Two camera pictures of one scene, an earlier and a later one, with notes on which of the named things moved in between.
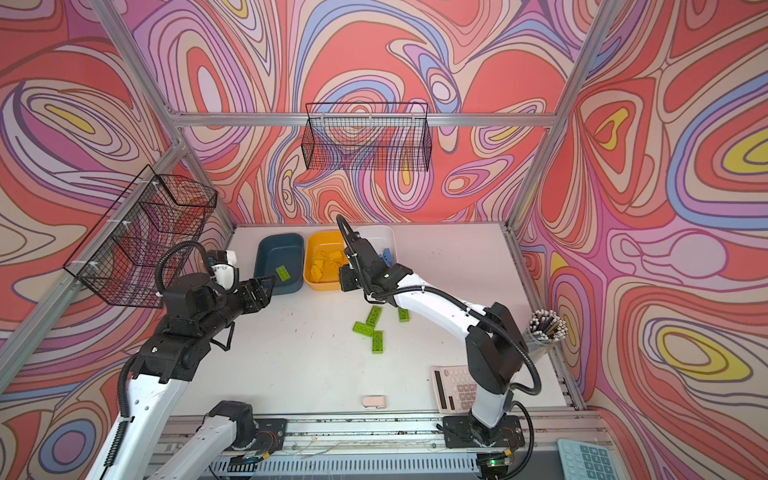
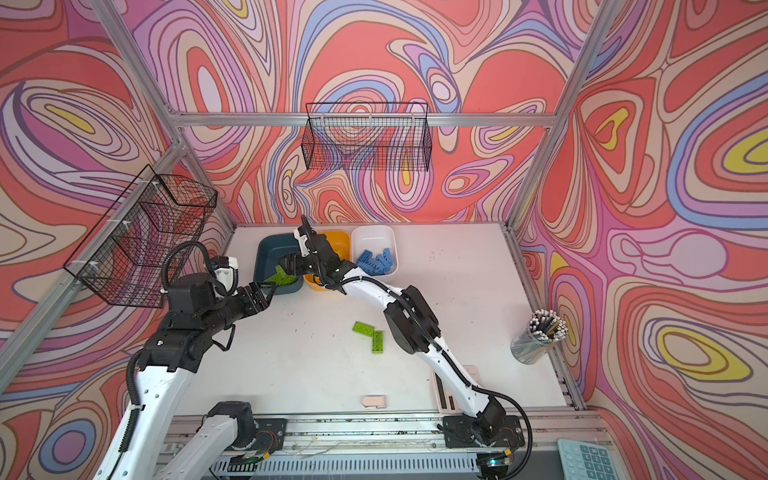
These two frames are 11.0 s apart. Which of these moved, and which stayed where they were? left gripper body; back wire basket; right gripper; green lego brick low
Moved: right gripper
Stayed: back wire basket; left gripper body; green lego brick low
